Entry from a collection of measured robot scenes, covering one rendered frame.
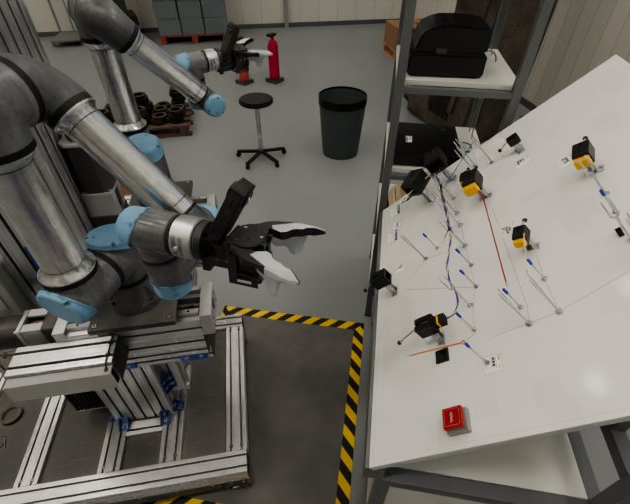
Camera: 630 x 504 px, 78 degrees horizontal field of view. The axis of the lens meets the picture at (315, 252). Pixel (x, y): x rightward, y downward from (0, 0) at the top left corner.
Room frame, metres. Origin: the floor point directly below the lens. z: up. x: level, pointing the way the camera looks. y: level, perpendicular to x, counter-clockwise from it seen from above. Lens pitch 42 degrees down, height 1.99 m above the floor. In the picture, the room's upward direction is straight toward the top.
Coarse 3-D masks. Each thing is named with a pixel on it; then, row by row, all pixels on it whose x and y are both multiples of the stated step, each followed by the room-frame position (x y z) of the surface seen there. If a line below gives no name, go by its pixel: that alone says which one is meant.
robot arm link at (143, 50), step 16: (80, 0) 1.25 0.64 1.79; (96, 0) 1.24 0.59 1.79; (80, 16) 1.23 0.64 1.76; (96, 16) 1.21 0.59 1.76; (112, 16) 1.23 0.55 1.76; (96, 32) 1.21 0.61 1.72; (112, 32) 1.21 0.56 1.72; (128, 32) 1.23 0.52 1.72; (128, 48) 1.22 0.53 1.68; (144, 48) 1.25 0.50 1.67; (160, 48) 1.31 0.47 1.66; (144, 64) 1.26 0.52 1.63; (160, 64) 1.27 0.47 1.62; (176, 64) 1.32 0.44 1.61; (176, 80) 1.30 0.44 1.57; (192, 80) 1.33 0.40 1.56; (192, 96) 1.33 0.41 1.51; (208, 96) 1.35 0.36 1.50; (208, 112) 1.33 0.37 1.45
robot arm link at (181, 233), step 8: (184, 216) 0.54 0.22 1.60; (192, 216) 0.54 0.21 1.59; (176, 224) 0.51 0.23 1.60; (184, 224) 0.51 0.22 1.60; (192, 224) 0.51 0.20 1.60; (176, 232) 0.50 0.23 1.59; (184, 232) 0.50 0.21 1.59; (192, 232) 0.50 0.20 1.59; (168, 240) 0.50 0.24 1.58; (176, 240) 0.49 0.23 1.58; (184, 240) 0.49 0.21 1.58; (176, 248) 0.48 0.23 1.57; (184, 248) 0.48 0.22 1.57; (184, 256) 0.49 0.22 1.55; (192, 256) 0.49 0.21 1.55
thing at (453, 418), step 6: (450, 408) 0.44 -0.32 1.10; (456, 408) 0.44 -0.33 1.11; (462, 408) 0.44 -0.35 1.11; (444, 414) 0.44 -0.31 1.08; (450, 414) 0.43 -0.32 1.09; (456, 414) 0.43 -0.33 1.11; (462, 414) 0.42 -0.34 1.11; (444, 420) 0.42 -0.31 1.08; (450, 420) 0.42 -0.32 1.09; (456, 420) 0.41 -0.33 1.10; (462, 420) 0.41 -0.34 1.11; (444, 426) 0.41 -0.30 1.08; (450, 426) 0.40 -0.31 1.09; (456, 426) 0.40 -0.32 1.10; (462, 426) 0.40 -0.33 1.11
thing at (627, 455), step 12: (612, 432) 0.43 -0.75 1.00; (624, 432) 0.43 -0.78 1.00; (612, 444) 0.41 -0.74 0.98; (624, 444) 0.40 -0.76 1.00; (612, 456) 0.38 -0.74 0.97; (624, 456) 0.37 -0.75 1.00; (624, 468) 0.35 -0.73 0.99; (624, 480) 0.33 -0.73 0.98; (600, 492) 0.33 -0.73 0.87; (612, 492) 0.32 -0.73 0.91; (624, 492) 0.31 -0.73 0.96
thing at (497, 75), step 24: (408, 0) 1.61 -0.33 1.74; (504, 0) 2.08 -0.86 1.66; (552, 0) 1.53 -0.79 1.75; (408, 24) 1.60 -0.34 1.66; (504, 24) 2.07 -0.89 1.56; (408, 48) 1.60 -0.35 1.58; (528, 48) 1.53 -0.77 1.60; (504, 72) 1.72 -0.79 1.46; (528, 72) 1.53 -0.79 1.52; (456, 96) 1.57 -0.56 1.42; (480, 96) 1.56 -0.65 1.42; (504, 96) 1.54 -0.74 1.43; (504, 120) 1.53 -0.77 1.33; (384, 144) 2.15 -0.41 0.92; (384, 168) 1.61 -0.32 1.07; (408, 168) 1.63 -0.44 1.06; (384, 192) 1.60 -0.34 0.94
